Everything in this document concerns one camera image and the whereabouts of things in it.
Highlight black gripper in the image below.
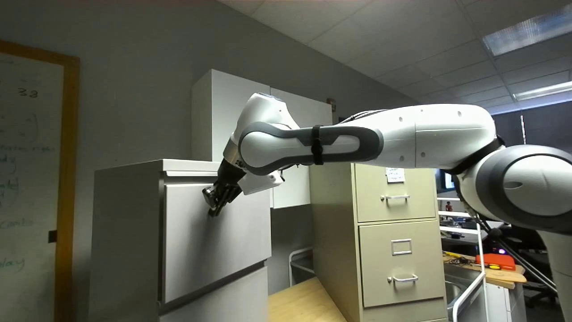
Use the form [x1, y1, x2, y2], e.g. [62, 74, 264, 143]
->
[203, 161, 246, 217]

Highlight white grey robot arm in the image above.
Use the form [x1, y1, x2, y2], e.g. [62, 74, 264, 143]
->
[205, 93, 572, 321]

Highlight white low drawer cabinet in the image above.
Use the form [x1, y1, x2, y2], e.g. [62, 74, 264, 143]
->
[88, 160, 269, 322]

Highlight beige metal filing cabinet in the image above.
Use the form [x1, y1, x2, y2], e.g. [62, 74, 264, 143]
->
[312, 163, 448, 322]

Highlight tall white storage cupboard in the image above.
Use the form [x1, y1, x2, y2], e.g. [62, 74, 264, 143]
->
[192, 70, 333, 210]

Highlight wood framed whiteboard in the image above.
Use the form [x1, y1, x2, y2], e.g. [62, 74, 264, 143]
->
[0, 42, 79, 322]

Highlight wooden workbench with tools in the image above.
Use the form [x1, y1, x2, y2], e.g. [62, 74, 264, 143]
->
[444, 251, 528, 290]

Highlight ceiling fluorescent light panel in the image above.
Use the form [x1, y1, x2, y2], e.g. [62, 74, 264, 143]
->
[483, 4, 572, 56]

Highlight dark window with frame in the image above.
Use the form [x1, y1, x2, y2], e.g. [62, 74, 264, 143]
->
[439, 170, 457, 194]

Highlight white metal tube frame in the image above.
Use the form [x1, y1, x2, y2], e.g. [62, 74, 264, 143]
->
[439, 211, 489, 322]

